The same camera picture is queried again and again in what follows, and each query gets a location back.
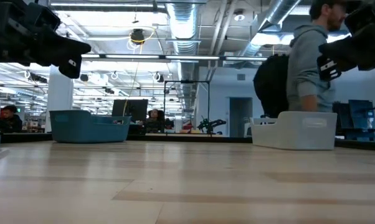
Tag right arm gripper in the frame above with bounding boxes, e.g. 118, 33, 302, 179
316, 21, 375, 82

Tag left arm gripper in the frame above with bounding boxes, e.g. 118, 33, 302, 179
0, 18, 92, 79

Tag white plastic bin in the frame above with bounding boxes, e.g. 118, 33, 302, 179
251, 111, 338, 151

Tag person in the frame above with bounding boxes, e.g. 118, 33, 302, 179
286, 0, 348, 113
0, 105, 24, 134
145, 108, 167, 134

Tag white building column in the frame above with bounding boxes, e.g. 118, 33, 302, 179
45, 64, 75, 133

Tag blue screen monitor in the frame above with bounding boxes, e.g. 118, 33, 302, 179
348, 99, 375, 129

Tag long LED light bar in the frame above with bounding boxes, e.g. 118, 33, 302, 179
80, 53, 269, 63

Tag black backpack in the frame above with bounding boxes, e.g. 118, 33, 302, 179
253, 53, 290, 119

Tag teal plastic bin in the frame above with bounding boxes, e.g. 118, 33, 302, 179
49, 110, 132, 144

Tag black background monitor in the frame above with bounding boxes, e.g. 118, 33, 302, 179
112, 99, 149, 123

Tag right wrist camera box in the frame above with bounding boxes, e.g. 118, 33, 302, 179
344, 1, 375, 29

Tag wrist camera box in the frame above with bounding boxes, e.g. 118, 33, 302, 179
6, 0, 62, 32
344, 1, 375, 29

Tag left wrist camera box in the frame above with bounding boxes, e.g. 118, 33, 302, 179
6, 0, 62, 32

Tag black ceiling cable reel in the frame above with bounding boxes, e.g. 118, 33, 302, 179
130, 28, 146, 45

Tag silver smooth air duct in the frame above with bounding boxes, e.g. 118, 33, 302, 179
237, 0, 302, 68

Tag silver ribbed air duct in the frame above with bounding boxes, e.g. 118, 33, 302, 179
165, 0, 204, 113

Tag black background gantry frame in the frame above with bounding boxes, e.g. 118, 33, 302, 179
163, 80, 211, 126

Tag black metal rail frame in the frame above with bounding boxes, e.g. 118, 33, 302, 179
0, 132, 375, 152

